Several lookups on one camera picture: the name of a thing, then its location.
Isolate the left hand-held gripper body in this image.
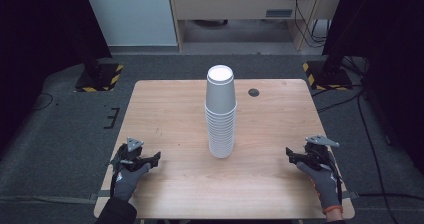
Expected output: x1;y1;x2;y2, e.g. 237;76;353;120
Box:
111;137;148;172

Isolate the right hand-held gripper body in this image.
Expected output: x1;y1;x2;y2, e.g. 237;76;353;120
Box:
303;134;340;172

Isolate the stack of white paper cups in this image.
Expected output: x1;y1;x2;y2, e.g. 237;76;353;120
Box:
204;64;238;159

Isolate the person's left hand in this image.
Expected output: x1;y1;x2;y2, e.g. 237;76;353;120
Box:
111;163;152;203

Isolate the person's right hand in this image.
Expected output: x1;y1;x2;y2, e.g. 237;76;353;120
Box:
295;161;344;214

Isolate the striped black stand base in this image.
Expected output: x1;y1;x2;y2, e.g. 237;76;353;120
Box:
302;60;354;92
74;62;124;93

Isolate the black curtain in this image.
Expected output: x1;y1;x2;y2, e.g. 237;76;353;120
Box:
322;0;424;177
0;0;113;153

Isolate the grey vent label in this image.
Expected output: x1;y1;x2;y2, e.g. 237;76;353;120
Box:
265;8;294;19

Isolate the white panel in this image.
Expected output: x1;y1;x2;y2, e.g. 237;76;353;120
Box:
82;0;178;47

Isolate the beige wooden desk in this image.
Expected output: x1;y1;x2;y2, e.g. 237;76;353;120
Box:
167;0;346;52

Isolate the left hand-held gripper black cable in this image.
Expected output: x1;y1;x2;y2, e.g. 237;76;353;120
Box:
109;170;118;198

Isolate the hand-held gripper black cable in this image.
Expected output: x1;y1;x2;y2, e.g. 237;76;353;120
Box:
328;150;345;204
109;170;118;198

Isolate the right hand-held gripper black cable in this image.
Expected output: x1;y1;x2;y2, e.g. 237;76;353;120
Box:
328;150;345;204

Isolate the long black floor cable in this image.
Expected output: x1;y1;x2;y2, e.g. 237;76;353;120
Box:
356;93;392;224

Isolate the thin black floor cable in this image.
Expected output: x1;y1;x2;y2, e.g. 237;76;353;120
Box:
358;192;424;201

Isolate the black stand post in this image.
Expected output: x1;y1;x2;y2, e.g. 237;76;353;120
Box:
78;33;103;79
321;0;354;80

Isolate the bundle of black desk cables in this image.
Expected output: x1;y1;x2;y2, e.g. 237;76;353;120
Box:
292;0;330;49

